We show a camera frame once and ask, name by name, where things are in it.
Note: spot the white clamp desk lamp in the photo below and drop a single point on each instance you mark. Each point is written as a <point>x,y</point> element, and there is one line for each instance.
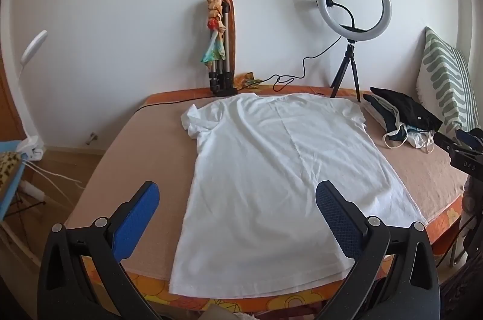
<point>22,97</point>

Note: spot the black garment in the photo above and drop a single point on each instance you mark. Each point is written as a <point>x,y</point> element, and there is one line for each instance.
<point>407,109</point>

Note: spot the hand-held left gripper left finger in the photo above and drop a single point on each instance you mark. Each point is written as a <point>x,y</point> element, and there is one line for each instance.
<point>136,218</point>

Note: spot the black gooseneck phone holder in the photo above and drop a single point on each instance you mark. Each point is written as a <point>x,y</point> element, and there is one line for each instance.
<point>349,12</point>

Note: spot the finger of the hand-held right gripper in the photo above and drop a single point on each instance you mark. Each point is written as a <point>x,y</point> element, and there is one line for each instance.
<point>447,142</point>

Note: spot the white t-shirt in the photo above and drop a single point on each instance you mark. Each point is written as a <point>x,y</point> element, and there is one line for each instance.
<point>283,173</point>

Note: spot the floral cloth scrap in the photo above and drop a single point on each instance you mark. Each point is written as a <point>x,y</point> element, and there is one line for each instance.
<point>247,79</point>

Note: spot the colourful floral scarf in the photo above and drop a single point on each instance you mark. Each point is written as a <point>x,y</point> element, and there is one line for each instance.
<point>213,48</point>

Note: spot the leopard print cloth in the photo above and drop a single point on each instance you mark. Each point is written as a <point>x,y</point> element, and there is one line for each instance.
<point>7,165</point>

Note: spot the grey folded tripod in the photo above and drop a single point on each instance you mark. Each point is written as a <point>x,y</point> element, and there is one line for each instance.
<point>227,41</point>

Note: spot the orange cloth strip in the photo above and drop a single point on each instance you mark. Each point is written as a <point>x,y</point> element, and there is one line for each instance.
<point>233,26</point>

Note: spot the green striped pillow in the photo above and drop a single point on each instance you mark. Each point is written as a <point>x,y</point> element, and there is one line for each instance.
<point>445,78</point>

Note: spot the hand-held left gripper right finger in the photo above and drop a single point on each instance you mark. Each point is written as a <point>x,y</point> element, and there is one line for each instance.
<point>339,225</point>

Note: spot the black mini tripod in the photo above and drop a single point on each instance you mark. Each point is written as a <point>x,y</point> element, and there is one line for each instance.
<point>350,52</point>

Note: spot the orange floral bed sheet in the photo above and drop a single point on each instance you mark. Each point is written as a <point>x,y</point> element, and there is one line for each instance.
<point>158,295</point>

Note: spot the blue chair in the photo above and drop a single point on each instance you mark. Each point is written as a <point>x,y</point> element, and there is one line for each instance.
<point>9,195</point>

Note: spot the white teal garment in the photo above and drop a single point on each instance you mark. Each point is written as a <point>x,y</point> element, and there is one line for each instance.
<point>396,138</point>

